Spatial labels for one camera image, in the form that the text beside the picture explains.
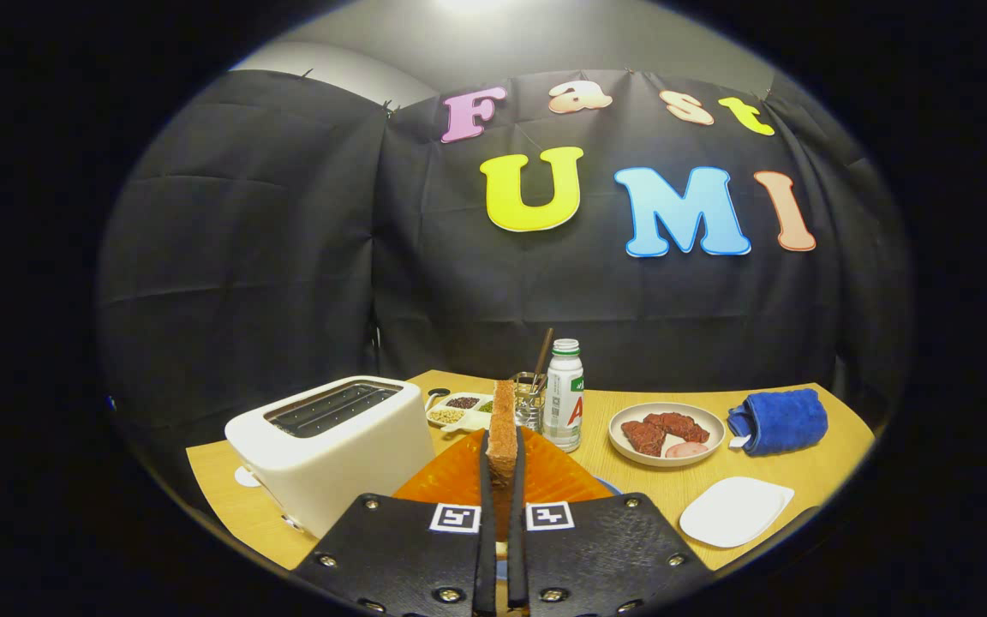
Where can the white round disc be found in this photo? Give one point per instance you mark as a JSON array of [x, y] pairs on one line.
[[247, 476]]

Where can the dark red meat piece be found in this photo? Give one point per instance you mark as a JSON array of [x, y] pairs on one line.
[[682, 426], [643, 437]]

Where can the toasted bread slice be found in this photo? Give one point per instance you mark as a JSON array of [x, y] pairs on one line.
[[503, 428]]

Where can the dark beans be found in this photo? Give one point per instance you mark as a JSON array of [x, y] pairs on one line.
[[462, 402]]

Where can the clear glass utensil holder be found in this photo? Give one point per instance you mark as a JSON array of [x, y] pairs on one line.
[[530, 411]]

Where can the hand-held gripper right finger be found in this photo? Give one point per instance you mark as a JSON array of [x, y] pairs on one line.
[[517, 540]]

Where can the black backdrop cloth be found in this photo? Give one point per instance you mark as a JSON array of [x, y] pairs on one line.
[[288, 257]]

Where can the blue folded towel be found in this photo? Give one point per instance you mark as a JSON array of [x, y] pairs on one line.
[[785, 420]]

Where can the tan beans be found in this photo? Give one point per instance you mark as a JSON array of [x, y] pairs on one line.
[[446, 416]]

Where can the white green-capped drink bottle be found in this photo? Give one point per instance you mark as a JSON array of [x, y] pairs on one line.
[[564, 403]]

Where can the white divided condiment dish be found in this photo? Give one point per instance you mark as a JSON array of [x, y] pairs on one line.
[[472, 422]]

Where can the blue round plate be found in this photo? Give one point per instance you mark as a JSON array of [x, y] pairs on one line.
[[609, 487]]

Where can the beige round plate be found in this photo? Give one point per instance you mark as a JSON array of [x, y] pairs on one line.
[[712, 426]]

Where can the brown wooden chopstick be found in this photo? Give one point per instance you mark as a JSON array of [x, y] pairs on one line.
[[542, 351]]

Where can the white square plate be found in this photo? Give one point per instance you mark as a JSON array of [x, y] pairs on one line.
[[733, 512]]

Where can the black round table grommet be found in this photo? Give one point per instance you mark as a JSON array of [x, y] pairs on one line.
[[438, 392]]

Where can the white toaster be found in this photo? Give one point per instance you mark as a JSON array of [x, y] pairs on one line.
[[331, 467]]

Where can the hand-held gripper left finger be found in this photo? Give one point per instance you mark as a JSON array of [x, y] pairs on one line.
[[486, 531]]

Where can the pink ham slice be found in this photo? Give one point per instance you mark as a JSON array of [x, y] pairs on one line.
[[686, 450]]

